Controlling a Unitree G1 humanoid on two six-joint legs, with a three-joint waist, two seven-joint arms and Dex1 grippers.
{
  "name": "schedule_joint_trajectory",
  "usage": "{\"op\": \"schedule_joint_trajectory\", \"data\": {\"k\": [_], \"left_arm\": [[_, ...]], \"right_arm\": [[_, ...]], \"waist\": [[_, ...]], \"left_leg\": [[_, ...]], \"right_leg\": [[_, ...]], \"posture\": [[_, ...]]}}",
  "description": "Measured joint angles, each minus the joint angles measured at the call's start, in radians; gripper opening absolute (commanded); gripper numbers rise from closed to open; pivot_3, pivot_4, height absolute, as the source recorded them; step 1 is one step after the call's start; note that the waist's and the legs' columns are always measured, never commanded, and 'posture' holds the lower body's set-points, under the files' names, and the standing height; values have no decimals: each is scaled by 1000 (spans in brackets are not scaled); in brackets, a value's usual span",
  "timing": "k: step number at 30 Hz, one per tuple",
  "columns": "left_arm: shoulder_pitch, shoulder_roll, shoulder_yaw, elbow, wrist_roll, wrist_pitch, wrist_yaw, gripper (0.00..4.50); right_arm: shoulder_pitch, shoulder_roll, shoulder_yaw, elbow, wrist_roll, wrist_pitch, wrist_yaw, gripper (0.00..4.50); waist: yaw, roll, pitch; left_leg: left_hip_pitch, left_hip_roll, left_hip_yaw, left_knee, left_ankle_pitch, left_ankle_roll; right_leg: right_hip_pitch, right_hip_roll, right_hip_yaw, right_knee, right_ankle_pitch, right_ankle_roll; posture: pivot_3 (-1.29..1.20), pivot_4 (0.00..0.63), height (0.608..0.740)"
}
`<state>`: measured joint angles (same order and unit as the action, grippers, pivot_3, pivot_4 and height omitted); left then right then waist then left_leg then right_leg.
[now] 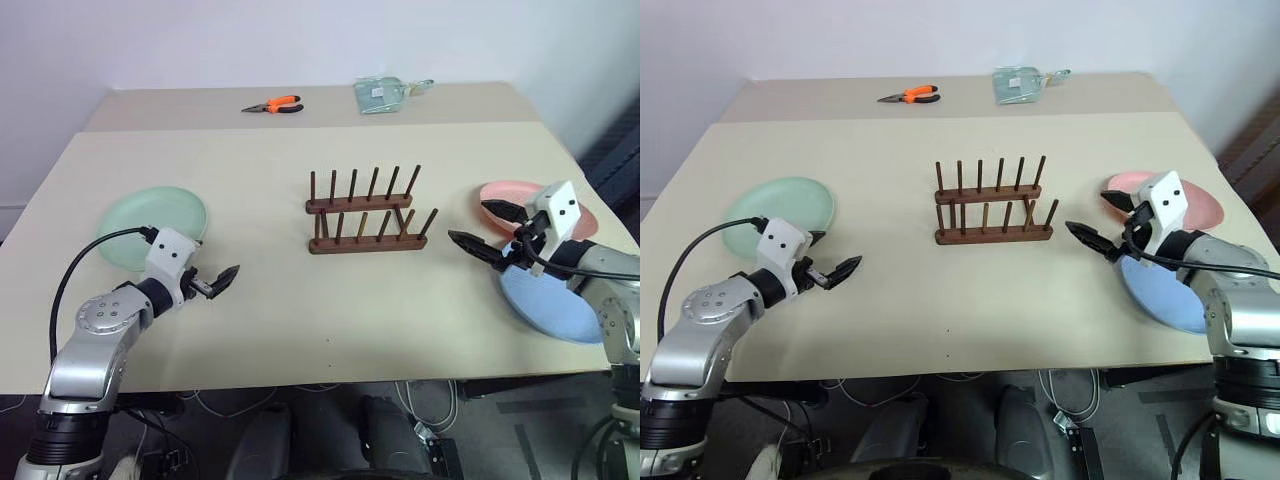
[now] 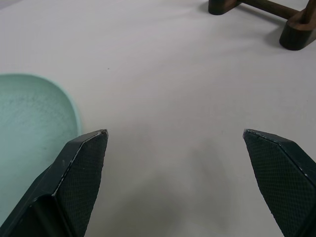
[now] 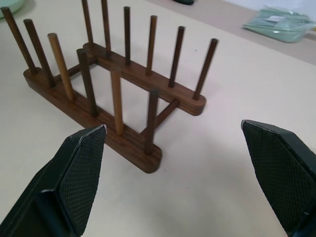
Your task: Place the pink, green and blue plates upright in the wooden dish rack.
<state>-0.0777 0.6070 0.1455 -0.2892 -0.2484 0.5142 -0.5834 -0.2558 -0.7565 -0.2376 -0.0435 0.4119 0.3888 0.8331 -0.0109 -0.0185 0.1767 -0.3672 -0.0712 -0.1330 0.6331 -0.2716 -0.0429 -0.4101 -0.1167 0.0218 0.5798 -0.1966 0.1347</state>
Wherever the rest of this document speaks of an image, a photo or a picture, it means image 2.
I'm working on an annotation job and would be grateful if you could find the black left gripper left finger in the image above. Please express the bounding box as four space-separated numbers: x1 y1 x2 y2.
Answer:
0 129 109 237

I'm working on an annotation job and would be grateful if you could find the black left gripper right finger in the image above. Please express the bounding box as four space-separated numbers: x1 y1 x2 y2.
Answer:
242 128 316 237

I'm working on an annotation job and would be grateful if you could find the dark wooden rack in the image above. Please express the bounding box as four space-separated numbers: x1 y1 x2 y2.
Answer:
208 0 316 51

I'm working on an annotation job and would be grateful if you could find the green plate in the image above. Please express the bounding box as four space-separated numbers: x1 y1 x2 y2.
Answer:
0 73 83 218

